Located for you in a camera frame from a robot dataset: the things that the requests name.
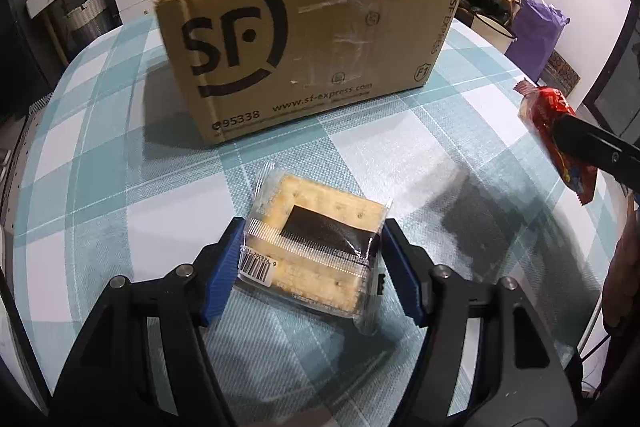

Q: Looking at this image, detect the person's right forearm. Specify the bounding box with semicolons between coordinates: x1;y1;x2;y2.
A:
602;202;640;333

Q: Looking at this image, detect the purple bag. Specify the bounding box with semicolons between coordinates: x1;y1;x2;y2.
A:
505;0;571;82

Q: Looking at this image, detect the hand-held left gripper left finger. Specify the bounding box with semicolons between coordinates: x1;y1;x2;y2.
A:
50;217;246;427

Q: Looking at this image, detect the blue white checkered tablecloth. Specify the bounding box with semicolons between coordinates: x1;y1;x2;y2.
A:
0;14;626;427

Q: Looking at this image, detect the cream waste bin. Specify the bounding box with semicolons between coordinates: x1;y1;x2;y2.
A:
472;9;518;42

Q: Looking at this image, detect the woven laundry basket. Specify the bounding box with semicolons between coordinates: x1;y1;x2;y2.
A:
62;0;118;48

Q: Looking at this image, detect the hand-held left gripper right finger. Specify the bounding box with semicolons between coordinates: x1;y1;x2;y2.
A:
382;219;583;427

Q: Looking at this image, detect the clear cracker packet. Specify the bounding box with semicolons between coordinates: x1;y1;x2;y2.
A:
235;162;392;337

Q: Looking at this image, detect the beige dotted rug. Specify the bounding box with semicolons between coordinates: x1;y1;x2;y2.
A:
0;92;56;218

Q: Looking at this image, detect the red snack packet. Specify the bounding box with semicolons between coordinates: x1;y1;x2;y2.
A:
514;79;598;206

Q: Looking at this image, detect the black framed glass door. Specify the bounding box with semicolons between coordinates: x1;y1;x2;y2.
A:
582;2;640;142

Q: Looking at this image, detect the brown cardboard box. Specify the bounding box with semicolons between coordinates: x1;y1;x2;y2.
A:
154;0;463;146

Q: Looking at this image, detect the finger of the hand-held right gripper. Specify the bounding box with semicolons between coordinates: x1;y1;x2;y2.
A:
550;114;640;195

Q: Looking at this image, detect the brown doormat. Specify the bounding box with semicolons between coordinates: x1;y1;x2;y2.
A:
537;52;581;95

